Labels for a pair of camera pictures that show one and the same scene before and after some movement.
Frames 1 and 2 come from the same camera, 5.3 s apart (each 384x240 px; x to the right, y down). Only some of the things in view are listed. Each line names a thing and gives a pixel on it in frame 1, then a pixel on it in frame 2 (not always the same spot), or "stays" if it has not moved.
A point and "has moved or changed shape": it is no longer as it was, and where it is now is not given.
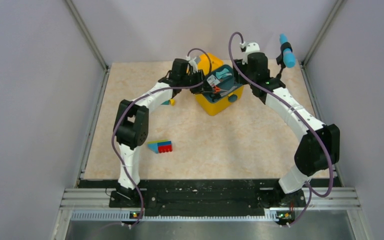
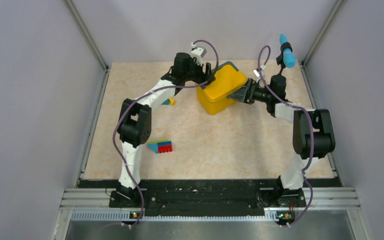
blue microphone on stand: [287, 58] stays
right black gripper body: [244, 68] → [256, 93]
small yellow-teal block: [171, 102] stays
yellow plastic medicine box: [221, 86] has moved or changed shape
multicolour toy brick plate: [160, 146] stays
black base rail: [205, 198] stays
